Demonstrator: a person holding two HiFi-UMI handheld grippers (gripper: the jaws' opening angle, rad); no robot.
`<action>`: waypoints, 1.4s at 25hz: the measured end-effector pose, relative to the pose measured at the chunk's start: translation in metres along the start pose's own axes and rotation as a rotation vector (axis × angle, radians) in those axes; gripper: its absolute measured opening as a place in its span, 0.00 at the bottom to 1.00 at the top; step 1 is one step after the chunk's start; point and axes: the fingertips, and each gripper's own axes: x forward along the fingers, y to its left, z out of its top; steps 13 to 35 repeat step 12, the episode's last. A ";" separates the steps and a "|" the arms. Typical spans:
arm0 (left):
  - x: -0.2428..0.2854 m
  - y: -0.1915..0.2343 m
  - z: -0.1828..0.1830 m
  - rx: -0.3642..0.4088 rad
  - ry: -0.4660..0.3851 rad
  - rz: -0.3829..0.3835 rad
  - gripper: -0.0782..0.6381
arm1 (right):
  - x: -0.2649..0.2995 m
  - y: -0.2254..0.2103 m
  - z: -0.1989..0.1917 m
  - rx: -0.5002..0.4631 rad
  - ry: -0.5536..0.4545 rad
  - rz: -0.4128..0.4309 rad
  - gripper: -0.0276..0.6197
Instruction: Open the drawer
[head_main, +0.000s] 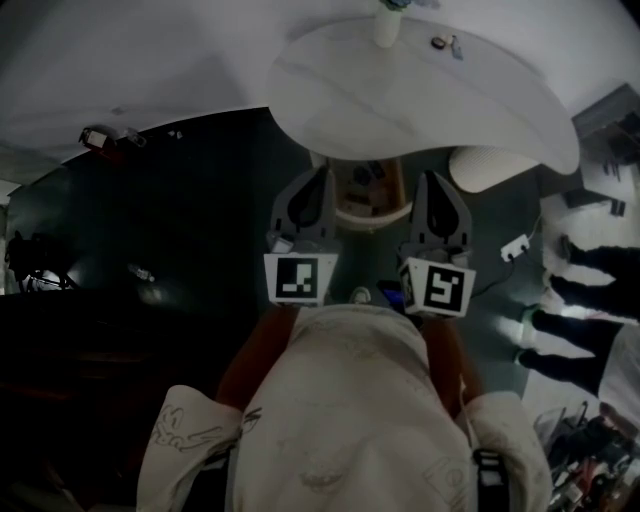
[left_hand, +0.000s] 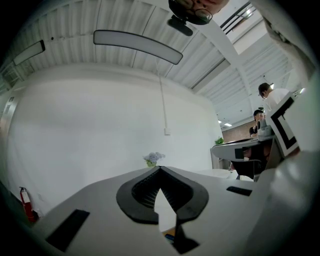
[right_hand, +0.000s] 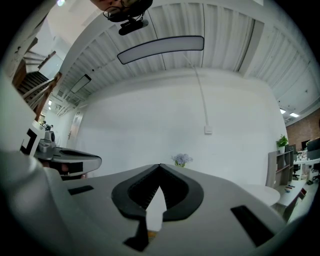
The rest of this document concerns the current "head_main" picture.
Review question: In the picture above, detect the dark wooden furniture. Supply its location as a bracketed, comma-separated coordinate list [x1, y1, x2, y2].
[0, 289, 261, 512]

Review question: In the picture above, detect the black device with blue screen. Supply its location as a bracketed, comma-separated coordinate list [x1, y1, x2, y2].
[375, 279, 406, 314]

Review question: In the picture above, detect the person's right forearm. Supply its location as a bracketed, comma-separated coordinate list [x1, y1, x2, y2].
[422, 317, 486, 419]

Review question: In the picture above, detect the person's left forearm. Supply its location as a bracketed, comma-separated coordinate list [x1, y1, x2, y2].
[214, 304, 301, 406]

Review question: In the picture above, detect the white curved desk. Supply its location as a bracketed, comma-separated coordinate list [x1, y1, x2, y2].
[264, 14, 581, 196]

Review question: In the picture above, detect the black cable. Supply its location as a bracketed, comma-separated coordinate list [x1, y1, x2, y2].
[472, 257, 516, 296]

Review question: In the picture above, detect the grey shelf unit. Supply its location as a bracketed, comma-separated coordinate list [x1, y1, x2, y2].
[569, 83, 640, 216]

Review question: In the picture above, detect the red item by wall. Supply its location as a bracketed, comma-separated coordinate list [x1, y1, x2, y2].
[79, 125, 124, 156]

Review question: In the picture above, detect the white power strip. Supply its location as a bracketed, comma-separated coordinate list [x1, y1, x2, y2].
[500, 233, 531, 262]

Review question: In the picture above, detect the white vase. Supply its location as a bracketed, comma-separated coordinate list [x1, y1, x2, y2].
[373, 7, 401, 50]

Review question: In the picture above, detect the black strap buckle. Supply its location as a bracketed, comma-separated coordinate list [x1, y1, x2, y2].
[472, 447, 504, 489]

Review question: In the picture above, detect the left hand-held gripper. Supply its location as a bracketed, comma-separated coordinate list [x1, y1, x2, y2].
[263, 166, 341, 307]

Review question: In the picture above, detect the group of chairs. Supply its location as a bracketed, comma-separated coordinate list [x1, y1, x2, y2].
[532, 399, 640, 512]

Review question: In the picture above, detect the black bag with tripod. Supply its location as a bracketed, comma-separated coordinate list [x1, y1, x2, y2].
[4, 229, 81, 294]

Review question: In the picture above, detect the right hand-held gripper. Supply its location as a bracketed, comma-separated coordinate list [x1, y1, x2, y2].
[397, 170, 479, 319]

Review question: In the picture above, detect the person's white shirt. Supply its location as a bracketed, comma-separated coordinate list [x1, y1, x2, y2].
[134, 302, 554, 512]

